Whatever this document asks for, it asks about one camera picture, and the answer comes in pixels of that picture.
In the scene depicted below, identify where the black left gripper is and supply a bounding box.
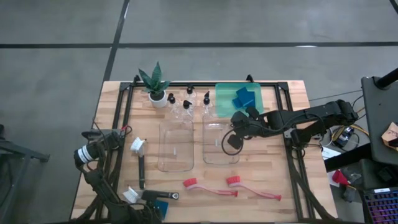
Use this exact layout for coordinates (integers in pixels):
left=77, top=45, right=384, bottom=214
left=119, top=189, right=162, bottom=224

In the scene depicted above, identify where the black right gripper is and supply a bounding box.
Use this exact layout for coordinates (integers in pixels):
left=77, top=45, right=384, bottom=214
left=226, top=106, right=273, bottom=150

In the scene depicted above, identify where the black loop-handled white bristle brush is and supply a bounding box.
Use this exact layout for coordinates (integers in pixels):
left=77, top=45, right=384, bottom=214
left=122, top=185, right=180, bottom=205

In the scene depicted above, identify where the red dish brush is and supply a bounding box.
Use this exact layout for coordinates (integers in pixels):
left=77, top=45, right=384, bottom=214
left=182, top=177, right=239, bottom=198
left=226, top=175, right=282, bottom=201

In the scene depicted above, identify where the black-handled white bristle brush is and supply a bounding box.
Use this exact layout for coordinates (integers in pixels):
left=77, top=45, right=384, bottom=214
left=129, top=136, right=147, bottom=190

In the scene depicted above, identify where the clear plastic storage bin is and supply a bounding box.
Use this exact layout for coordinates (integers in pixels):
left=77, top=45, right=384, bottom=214
left=157, top=119, right=195, bottom=173
left=201, top=115, right=240, bottom=166

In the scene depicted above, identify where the clear pump bottle black top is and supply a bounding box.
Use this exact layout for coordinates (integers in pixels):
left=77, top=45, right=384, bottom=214
left=166, top=92, right=183, bottom=121
left=183, top=84, right=198, bottom=103
left=200, top=90, right=217, bottom=118
left=179, top=100, right=197, bottom=124

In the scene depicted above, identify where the translucent green plastic tray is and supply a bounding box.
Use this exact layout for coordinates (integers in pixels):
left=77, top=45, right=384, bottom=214
left=214, top=82, right=264, bottom=118

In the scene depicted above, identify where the green plant in white pot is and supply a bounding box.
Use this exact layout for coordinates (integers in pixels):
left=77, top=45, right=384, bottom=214
left=138, top=61, right=172, bottom=109

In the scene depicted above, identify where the white paper sheet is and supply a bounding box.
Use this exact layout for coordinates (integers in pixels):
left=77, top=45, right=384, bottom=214
left=322, top=146, right=343, bottom=161

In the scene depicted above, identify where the black power supply box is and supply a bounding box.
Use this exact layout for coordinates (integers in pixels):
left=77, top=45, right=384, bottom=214
left=334, top=126, right=357, bottom=147

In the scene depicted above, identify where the small red object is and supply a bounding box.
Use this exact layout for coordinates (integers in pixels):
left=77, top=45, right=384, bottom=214
left=331, top=169, right=349, bottom=187

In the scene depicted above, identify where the black floor beam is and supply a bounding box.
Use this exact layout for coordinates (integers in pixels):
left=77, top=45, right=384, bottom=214
left=323, top=142, right=373, bottom=172

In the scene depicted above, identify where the dark grey cart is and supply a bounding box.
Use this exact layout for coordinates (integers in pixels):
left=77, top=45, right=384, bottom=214
left=360, top=76, right=398, bottom=166

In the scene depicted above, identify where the dark grey stand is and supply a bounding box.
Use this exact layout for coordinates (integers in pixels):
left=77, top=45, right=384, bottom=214
left=0, top=124, right=50, bottom=224

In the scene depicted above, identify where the black pole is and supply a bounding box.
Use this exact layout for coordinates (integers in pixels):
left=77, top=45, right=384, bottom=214
left=374, top=67, right=398, bottom=90

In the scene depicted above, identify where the brown cardboard piece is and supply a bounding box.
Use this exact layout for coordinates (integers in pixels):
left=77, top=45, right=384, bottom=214
left=381, top=121, right=398, bottom=147

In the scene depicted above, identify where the blue-lit keyboard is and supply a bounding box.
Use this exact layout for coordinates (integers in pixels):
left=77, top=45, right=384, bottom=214
left=362, top=186, right=398, bottom=224

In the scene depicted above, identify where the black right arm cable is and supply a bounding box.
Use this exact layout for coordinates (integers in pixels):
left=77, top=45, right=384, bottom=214
left=221, top=127, right=248, bottom=156

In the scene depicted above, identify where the black metal table frame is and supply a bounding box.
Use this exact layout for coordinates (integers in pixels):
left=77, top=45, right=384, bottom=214
left=74, top=74, right=338, bottom=224

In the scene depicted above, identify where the thin black floor cable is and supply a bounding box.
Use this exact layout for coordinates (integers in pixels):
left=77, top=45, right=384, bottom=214
left=309, top=89, right=364, bottom=102

